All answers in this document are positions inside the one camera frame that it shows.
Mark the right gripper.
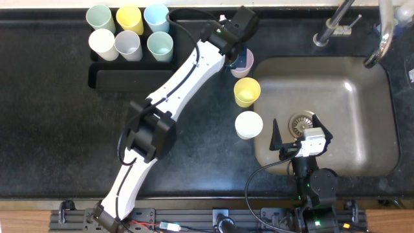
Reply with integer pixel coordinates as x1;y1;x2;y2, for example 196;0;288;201
269;113;334;162

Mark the white cup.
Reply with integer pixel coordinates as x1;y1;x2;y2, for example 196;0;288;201
234;111;265;140
87;28;120;61

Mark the pink cup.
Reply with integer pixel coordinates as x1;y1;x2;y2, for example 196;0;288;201
230;47;255;79

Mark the steel sink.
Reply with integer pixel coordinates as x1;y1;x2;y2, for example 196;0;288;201
252;56;402;177

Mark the yellow cup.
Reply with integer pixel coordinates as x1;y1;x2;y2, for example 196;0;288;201
115;5;145;36
233;76;262;109

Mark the steel tap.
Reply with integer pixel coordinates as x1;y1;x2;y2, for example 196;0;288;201
312;0;397;69

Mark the green cup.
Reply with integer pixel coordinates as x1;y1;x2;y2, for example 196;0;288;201
85;4;116;35
146;31;175;63

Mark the black tray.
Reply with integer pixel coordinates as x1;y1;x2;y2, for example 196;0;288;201
87;8;179;94

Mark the blue cup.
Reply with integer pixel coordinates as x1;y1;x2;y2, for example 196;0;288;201
143;3;171;34

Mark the grey cup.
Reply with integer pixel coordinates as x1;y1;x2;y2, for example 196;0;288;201
114;30;144;62

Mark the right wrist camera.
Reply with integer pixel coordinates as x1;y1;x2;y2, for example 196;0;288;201
296;127;327;158

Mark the black cable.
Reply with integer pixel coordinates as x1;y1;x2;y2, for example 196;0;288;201
116;8;224;168
244;147;303;233

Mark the mounting rail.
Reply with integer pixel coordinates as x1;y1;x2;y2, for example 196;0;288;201
48;200;369;233

